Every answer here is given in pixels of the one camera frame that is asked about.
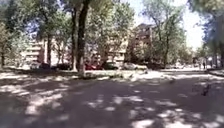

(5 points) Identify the reddish apartment building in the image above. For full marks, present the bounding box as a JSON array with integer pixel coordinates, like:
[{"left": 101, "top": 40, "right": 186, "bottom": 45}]
[{"left": 20, "top": 22, "right": 158, "bottom": 68}]

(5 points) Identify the row of trees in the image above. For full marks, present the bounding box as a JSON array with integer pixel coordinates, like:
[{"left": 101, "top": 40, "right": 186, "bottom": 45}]
[{"left": 0, "top": 0, "right": 224, "bottom": 73}]

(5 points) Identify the row of parked cars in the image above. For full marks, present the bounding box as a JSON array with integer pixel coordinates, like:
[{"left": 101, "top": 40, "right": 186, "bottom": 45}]
[{"left": 29, "top": 60, "right": 149, "bottom": 72}]

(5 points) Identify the grass strip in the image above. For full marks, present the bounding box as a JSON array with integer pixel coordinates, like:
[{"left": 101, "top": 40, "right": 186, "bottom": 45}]
[{"left": 63, "top": 69, "right": 151, "bottom": 80}]

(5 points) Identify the grey asphalt path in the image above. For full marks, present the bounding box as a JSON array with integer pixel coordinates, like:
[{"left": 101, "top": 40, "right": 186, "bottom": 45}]
[{"left": 0, "top": 68, "right": 224, "bottom": 128}]

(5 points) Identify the group of people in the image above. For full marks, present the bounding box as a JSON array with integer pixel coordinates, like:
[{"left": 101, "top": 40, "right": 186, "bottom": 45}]
[{"left": 198, "top": 57, "right": 208, "bottom": 70}]

